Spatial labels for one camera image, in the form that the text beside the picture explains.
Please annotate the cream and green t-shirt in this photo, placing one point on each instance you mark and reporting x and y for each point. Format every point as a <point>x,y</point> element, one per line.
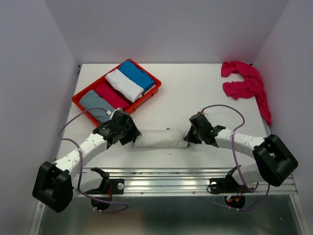
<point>169,138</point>

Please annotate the white rolled t-shirt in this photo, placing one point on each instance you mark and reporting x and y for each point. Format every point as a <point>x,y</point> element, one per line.
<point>124,85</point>

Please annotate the magenta rolled t-shirt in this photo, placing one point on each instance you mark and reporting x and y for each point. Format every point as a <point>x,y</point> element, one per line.
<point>111,96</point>

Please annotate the blue rolled t-shirt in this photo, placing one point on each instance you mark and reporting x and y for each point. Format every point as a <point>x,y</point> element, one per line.
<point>138,76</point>

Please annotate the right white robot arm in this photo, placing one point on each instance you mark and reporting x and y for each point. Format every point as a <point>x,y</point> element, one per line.
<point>274,163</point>

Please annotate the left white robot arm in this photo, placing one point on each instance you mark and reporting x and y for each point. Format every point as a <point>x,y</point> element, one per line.
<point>57,183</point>

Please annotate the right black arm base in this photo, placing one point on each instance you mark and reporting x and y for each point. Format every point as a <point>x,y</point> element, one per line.
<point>225,185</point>

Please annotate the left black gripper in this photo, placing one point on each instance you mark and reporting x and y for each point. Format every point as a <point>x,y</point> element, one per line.
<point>133,132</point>

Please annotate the grey rolled t-shirt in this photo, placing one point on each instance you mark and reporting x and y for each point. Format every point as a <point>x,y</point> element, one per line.
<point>96,105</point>

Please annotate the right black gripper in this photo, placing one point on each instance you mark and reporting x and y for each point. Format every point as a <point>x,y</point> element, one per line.
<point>190,137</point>

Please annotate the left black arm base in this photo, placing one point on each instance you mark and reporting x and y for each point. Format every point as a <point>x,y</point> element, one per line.
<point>115,186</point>

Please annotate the magenta crumpled t-shirt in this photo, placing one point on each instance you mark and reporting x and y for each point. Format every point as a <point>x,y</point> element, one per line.
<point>251,86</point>

